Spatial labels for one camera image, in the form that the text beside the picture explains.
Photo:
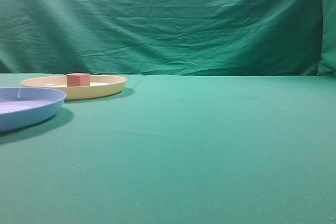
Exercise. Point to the pink cube block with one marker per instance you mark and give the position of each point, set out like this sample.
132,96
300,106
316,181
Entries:
78,79

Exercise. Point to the blue plastic plate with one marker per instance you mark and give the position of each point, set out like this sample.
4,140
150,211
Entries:
25,106

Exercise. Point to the yellow plastic plate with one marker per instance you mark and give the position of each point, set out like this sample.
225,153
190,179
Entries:
100,86

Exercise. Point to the green table cloth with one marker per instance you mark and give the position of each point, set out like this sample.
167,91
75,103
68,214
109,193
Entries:
175,149

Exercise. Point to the green backdrop cloth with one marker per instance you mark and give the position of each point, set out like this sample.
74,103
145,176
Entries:
180,37

